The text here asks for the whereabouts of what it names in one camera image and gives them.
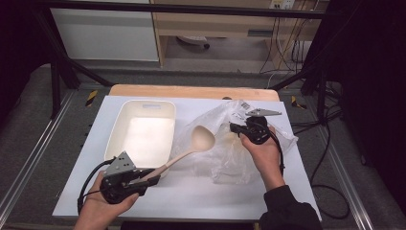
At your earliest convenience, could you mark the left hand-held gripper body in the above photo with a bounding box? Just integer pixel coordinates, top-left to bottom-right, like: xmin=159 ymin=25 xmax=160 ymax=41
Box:
xmin=100 ymin=150 xmax=151 ymax=205

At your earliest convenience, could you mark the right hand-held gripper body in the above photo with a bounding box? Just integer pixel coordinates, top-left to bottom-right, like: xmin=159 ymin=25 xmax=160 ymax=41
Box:
xmin=242 ymin=107 xmax=282 ymax=146

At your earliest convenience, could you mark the cream plastic storage bin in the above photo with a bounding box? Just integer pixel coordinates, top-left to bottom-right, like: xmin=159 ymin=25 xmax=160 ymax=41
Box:
xmin=103 ymin=99 xmax=177 ymax=179

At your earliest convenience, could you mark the clear printed plastic bag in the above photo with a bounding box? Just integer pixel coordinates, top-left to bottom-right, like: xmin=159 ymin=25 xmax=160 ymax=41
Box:
xmin=171 ymin=99 xmax=300 ymax=186

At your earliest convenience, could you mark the beige silicone spoon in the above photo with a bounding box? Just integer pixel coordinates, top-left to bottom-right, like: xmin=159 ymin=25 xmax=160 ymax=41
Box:
xmin=137 ymin=125 xmax=216 ymax=187

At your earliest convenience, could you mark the person's right hand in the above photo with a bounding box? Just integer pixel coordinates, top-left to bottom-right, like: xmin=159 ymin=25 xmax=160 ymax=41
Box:
xmin=239 ymin=126 xmax=286 ymax=193

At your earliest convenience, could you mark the person's left hand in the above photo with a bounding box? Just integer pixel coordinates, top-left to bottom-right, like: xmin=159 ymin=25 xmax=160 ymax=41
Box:
xmin=79 ymin=172 xmax=141 ymax=221

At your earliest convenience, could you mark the black metal stand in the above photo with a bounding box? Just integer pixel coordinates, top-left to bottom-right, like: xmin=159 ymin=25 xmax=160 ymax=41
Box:
xmin=33 ymin=11 xmax=114 ymax=120
xmin=270 ymin=58 xmax=331 ymax=124

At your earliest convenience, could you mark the grey flat device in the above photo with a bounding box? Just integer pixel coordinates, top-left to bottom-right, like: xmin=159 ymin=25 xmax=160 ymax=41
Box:
xmin=176 ymin=34 xmax=212 ymax=51

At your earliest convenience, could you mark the light wooden desk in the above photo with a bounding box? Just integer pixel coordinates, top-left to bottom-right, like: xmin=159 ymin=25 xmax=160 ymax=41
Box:
xmin=149 ymin=0 xmax=329 ymax=69

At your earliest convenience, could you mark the black curtain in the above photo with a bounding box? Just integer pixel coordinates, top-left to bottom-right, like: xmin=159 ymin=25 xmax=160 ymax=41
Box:
xmin=303 ymin=0 xmax=406 ymax=212
xmin=0 ymin=0 xmax=63 ymax=124

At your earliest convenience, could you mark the white cabinet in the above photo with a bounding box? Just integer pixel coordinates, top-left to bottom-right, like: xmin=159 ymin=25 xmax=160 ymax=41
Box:
xmin=50 ymin=0 xmax=160 ymax=62

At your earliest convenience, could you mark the black metal crossbar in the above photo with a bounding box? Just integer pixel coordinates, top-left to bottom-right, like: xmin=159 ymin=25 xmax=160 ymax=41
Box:
xmin=33 ymin=0 xmax=331 ymax=20

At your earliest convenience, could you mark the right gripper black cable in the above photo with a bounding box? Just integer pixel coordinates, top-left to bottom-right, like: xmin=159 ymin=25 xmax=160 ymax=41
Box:
xmin=267 ymin=128 xmax=351 ymax=220

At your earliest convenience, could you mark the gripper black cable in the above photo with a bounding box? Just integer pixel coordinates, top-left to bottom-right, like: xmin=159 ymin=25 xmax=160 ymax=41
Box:
xmin=77 ymin=157 xmax=117 ymax=216
xmin=267 ymin=128 xmax=351 ymax=220

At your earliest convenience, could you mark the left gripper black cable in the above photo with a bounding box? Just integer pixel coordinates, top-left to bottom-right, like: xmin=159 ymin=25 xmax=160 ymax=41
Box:
xmin=77 ymin=157 xmax=117 ymax=216

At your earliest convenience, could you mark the aluminium floor rail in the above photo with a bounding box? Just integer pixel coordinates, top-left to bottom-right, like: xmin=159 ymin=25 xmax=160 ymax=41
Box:
xmin=0 ymin=90 xmax=77 ymax=219
xmin=318 ymin=126 xmax=375 ymax=230

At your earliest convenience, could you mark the bunch of hanging cables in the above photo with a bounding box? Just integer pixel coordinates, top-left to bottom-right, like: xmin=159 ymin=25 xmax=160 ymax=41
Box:
xmin=259 ymin=13 xmax=309 ymax=75

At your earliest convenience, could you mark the white wall socket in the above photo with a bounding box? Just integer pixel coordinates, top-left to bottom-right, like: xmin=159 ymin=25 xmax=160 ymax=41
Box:
xmin=269 ymin=0 xmax=297 ymax=11

